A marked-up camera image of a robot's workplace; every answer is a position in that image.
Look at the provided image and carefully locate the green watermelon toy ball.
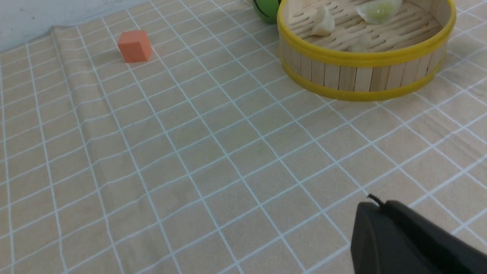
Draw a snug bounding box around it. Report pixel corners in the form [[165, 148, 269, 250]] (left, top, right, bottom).
[[252, 0, 281, 24]]

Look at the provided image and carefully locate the beige checkered tablecloth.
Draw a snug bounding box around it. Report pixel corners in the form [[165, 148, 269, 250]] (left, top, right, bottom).
[[0, 0, 486, 274]]

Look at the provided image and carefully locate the greenish dumpling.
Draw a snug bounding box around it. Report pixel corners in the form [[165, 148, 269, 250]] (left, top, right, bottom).
[[355, 0, 402, 25]]

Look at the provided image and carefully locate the orange foam cube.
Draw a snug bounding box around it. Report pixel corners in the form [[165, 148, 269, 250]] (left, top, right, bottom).
[[117, 30, 152, 63]]

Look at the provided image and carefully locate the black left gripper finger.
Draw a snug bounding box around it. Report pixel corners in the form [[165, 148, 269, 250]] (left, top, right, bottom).
[[350, 194, 487, 274]]

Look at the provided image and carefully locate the white dumpling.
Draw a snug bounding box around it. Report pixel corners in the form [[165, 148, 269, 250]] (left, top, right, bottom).
[[310, 4, 336, 37]]

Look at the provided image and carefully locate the yellow-rimmed bamboo steamer tray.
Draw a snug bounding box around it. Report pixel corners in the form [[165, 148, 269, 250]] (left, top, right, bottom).
[[277, 0, 457, 101]]

